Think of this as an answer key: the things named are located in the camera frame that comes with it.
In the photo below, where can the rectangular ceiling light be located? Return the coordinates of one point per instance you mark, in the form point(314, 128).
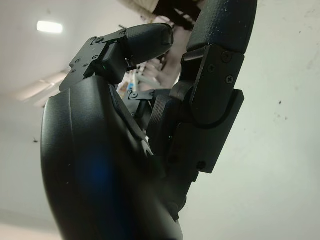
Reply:
point(50, 26)

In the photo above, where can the person in black clothes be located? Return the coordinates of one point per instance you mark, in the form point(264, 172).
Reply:
point(140, 6)

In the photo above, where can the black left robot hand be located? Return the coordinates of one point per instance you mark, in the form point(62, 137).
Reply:
point(105, 162)

